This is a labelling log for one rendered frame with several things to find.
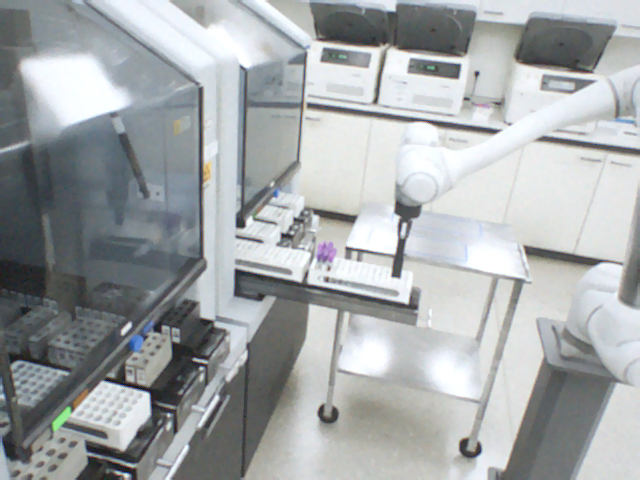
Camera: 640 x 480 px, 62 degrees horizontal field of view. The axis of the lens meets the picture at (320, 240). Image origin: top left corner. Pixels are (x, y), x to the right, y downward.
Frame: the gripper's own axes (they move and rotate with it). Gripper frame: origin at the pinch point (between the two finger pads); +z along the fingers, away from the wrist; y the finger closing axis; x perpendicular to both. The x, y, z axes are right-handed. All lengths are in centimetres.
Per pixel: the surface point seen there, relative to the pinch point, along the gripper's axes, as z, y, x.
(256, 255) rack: 3.7, 2.9, -41.7
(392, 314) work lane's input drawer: 11.9, 6.8, 1.1
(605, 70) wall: -35, -292, 114
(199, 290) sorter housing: 1, 32, -47
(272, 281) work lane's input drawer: 9.7, 5.9, -35.4
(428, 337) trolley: 62, -60, 17
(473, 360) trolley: 62, -50, 36
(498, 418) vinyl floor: 90, -52, 53
